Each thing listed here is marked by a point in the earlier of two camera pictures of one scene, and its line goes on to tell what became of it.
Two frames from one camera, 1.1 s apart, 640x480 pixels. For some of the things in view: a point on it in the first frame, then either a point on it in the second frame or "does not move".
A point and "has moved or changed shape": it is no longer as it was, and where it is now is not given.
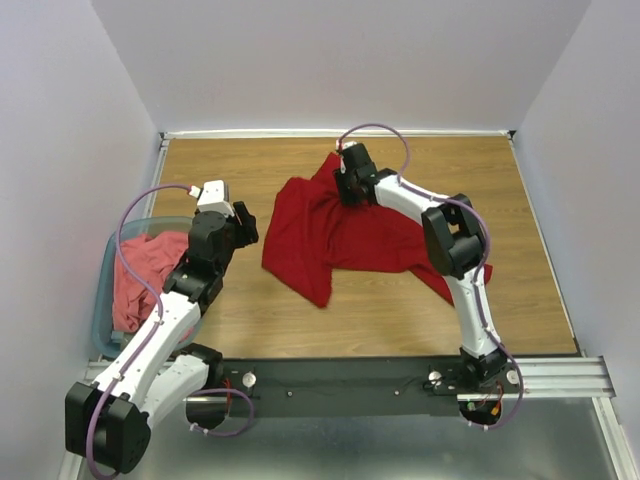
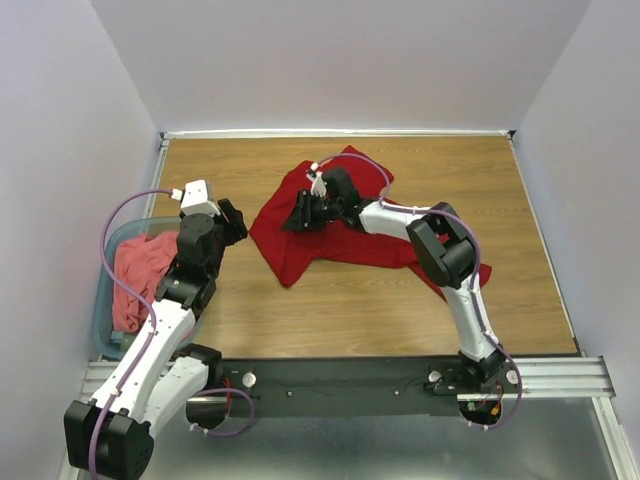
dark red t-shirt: (313, 234) has moved or changed shape
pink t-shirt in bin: (135, 305) does not move
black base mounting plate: (293, 387) does not move
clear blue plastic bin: (114, 342) does not move
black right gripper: (345, 196) to (297, 219)
